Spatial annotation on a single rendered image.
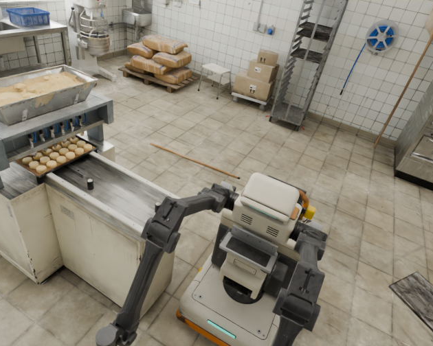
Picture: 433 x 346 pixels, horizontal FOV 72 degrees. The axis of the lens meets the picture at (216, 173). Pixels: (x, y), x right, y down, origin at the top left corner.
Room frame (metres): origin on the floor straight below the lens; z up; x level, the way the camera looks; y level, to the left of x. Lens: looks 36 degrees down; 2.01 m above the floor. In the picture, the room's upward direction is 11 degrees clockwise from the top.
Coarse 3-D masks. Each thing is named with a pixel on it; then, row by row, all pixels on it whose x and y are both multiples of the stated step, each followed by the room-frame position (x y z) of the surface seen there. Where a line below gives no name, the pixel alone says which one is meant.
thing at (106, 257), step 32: (96, 192) 1.20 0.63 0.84; (128, 192) 1.25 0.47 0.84; (64, 224) 1.16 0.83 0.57; (96, 224) 1.04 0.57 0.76; (64, 256) 1.19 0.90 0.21; (96, 256) 1.06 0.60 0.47; (128, 256) 0.96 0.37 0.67; (96, 288) 1.08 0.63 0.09; (128, 288) 0.96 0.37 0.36; (160, 288) 1.11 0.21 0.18
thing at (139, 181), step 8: (96, 160) 1.45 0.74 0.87; (104, 160) 1.43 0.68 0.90; (104, 168) 1.42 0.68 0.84; (112, 168) 1.39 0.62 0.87; (120, 168) 1.38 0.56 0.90; (120, 176) 1.37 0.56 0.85; (128, 176) 1.34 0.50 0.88; (136, 176) 1.33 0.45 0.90; (136, 184) 1.32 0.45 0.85; (144, 184) 1.30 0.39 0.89; (152, 184) 1.29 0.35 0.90; (152, 192) 1.27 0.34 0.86; (160, 192) 1.25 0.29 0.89; (168, 192) 1.25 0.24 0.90
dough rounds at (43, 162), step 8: (64, 144) 1.47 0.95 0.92; (72, 144) 1.49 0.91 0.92; (80, 144) 1.51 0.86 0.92; (88, 144) 1.52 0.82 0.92; (40, 152) 1.37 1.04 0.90; (48, 152) 1.36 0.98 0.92; (56, 152) 1.38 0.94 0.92; (64, 152) 1.40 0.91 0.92; (72, 152) 1.41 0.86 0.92; (80, 152) 1.43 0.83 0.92; (16, 160) 1.27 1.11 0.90; (24, 160) 1.26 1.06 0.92; (32, 160) 1.28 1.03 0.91; (40, 160) 1.28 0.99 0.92; (48, 160) 1.30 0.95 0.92; (56, 160) 1.32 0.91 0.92; (64, 160) 1.33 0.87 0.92; (32, 168) 1.22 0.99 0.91; (40, 168) 1.21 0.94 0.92; (48, 168) 1.25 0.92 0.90
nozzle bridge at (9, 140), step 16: (96, 96) 1.68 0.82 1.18; (64, 112) 1.41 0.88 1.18; (80, 112) 1.46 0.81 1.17; (96, 112) 1.66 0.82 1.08; (112, 112) 1.68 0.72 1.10; (0, 128) 1.15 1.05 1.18; (16, 128) 1.17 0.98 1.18; (32, 128) 1.20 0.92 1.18; (48, 128) 1.36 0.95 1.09; (80, 128) 1.49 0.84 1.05; (96, 128) 1.70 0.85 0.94; (0, 144) 1.06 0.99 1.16; (16, 144) 1.19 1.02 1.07; (48, 144) 1.29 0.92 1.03; (0, 160) 1.04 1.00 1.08; (0, 176) 1.10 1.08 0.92
